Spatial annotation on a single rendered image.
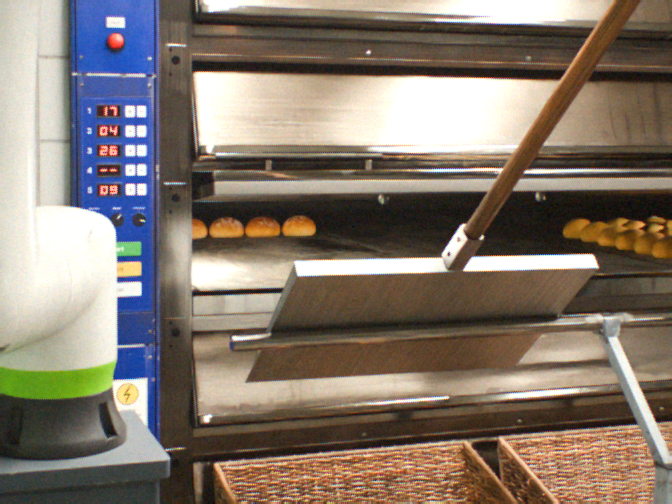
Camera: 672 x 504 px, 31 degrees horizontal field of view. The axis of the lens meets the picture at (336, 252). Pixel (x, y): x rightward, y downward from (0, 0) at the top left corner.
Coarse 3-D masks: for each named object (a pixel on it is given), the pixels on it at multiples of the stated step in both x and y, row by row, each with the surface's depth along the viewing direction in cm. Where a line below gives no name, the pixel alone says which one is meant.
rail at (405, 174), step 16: (224, 176) 222; (240, 176) 223; (256, 176) 224; (272, 176) 225; (288, 176) 226; (304, 176) 227; (320, 176) 228; (336, 176) 229; (352, 176) 230; (368, 176) 231; (384, 176) 232; (400, 176) 233; (416, 176) 235; (432, 176) 236; (448, 176) 237; (464, 176) 238; (480, 176) 239; (496, 176) 240; (528, 176) 243; (544, 176) 244; (560, 176) 245; (576, 176) 247; (592, 176) 248; (608, 176) 249; (624, 176) 251; (640, 176) 252; (656, 176) 253
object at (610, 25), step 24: (624, 0) 154; (600, 24) 158; (624, 24) 157; (600, 48) 160; (576, 72) 165; (552, 96) 170; (552, 120) 172; (528, 144) 177; (504, 168) 183; (504, 192) 185; (480, 216) 191
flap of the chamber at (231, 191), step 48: (192, 192) 237; (240, 192) 223; (288, 192) 226; (336, 192) 229; (384, 192) 232; (432, 192) 236; (480, 192) 241; (528, 192) 247; (576, 192) 253; (624, 192) 260
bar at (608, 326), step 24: (648, 312) 231; (240, 336) 203; (264, 336) 204; (288, 336) 205; (312, 336) 207; (336, 336) 208; (360, 336) 210; (384, 336) 211; (408, 336) 213; (432, 336) 214; (456, 336) 216; (480, 336) 218; (600, 336) 228; (624, 360) 223; (624, 384) 221; (648, 408) 217; (648, 432) 215
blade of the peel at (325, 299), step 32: (512, 256) 208; (544, 256) 210; (576, 256) 212; (288, 288) 197; (320, 288) 197; (352, 288) 200; (384, 288) 202; (416, 288) 204; (448, 288) 207; (480, 288) 209; (512, 288) 212; (544, 288) 214; (576, 288) 217; (288, 320) 204; (320, 320) 207; (352, 320) 209; (384, 320) 212; (416, 320) 214; (448, 320) 217; (480, 320) 220; (288, 352) 214; (320, 352) 217; (352, 352) 219; (384, 352) 222; (416, 352) 225; (448, 352) 228; (480, 352) 231; (512, 352) 234
